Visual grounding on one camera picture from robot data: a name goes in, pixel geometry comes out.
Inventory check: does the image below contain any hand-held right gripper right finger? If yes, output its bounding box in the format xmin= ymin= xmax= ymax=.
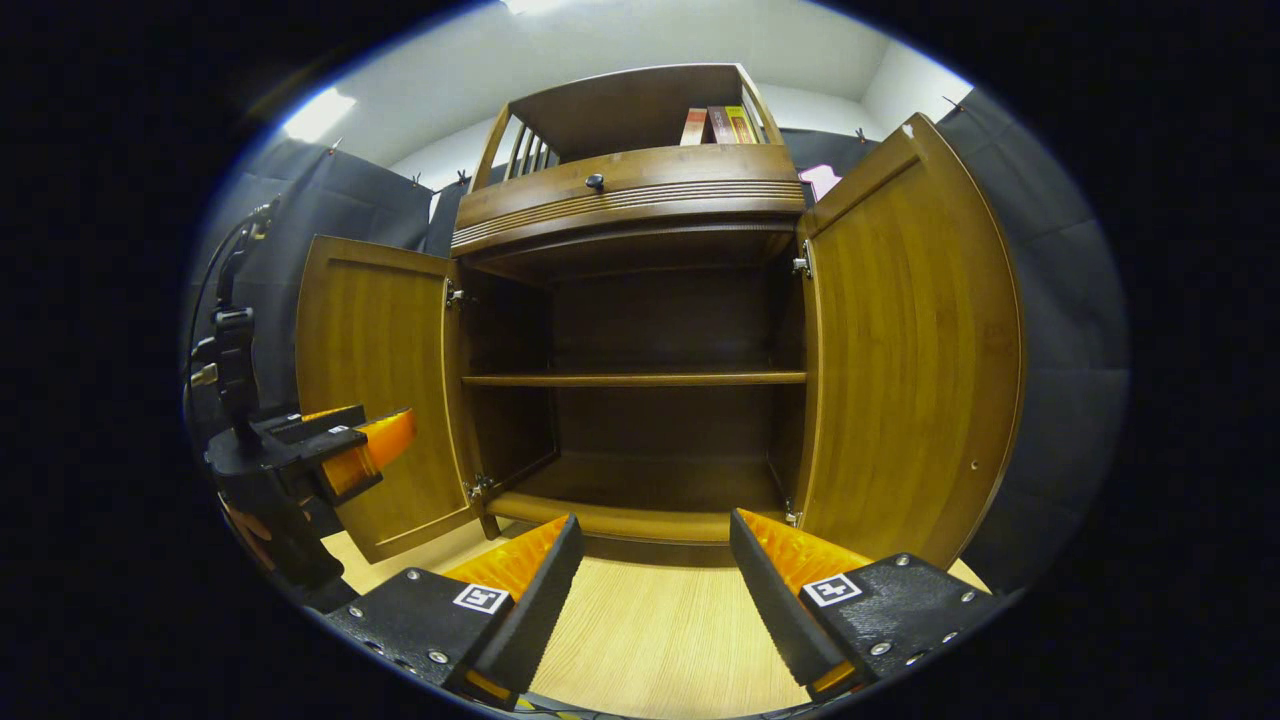
xmin=728 ymin=508 xmax=1006 ymax=703

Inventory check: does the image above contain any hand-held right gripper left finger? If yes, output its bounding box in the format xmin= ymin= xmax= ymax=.
xmin=325 ymin=513 xmax=585 ymax=711

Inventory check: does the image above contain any wooden shoe cabinet door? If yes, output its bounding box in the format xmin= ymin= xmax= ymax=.
xmin=295 ymin=235 xmax=483 ymax=564
xmin=797 ymin=113 xmax=1026 ymax=571

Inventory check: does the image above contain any wooden double-door shoe cabinet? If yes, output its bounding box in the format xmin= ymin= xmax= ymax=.
xmin=295 ymin=63 xmax=1026 ymax=571

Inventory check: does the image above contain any wooden cabinet shelf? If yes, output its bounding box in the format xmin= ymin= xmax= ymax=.
xmin=462 ymin=370 xmax=807 ymax=389

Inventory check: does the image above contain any wooden cabinet drawer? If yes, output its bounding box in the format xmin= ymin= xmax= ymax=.
xmin=450 ymin=143 xmax=807 ymax=259

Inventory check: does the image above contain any black backdrop cloth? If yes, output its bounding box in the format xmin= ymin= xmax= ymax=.
xmin=183 ymin=88 xmax=1131 ymax=591

